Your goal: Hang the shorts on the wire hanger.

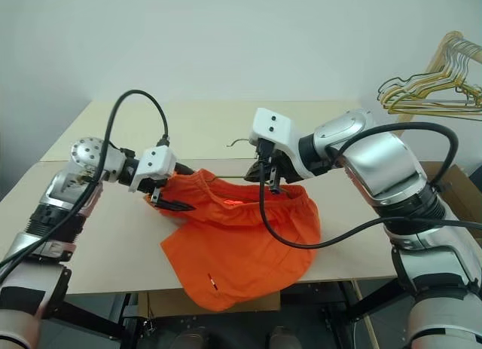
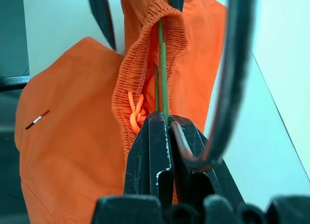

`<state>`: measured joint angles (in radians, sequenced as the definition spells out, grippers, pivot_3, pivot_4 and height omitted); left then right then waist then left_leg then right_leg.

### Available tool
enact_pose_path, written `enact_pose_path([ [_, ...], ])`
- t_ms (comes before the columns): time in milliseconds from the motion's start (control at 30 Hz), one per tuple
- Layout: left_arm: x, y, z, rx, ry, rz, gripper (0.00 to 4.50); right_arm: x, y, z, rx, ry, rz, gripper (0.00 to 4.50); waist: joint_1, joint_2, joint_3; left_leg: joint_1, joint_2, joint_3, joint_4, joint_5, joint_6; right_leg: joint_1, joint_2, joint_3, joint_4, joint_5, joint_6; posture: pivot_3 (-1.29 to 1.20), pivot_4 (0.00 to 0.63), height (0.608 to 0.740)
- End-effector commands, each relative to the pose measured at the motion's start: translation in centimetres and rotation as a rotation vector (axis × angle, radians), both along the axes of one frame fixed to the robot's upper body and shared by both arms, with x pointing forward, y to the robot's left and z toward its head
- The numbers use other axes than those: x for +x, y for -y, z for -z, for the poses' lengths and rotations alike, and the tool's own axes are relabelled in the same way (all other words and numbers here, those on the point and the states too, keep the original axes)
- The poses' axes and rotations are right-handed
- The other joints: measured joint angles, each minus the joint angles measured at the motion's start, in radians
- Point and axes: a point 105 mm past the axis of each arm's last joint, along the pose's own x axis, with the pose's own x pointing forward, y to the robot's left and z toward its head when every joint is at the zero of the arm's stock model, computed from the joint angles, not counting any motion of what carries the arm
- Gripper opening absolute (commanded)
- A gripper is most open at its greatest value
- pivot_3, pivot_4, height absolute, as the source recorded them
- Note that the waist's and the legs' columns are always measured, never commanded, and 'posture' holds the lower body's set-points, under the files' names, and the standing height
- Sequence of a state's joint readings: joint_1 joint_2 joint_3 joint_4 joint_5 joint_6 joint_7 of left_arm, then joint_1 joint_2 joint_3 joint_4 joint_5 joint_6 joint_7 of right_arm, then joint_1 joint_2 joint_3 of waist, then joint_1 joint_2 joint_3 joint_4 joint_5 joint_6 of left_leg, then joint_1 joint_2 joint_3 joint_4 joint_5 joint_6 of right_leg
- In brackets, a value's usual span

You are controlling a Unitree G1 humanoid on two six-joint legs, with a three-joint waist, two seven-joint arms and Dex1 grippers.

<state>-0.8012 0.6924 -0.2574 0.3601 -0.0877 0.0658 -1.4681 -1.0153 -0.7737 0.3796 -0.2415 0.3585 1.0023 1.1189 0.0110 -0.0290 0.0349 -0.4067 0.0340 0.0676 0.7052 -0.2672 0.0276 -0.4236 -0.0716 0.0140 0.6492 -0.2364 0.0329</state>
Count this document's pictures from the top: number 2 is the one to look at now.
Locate black metal table frame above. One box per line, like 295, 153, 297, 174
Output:
0, 74, 31, 92

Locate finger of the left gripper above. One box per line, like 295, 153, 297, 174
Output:
86, 0, 119, 52
166, 0, 186, 13

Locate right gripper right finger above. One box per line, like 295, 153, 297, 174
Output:
168, 115, 246, 210

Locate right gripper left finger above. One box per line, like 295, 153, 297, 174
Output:
123, 111, 175, 200

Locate orange shorts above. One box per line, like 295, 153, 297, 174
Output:
14, 0, 230, 224

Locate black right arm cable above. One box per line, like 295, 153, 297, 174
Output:
191, 0, 257, 173

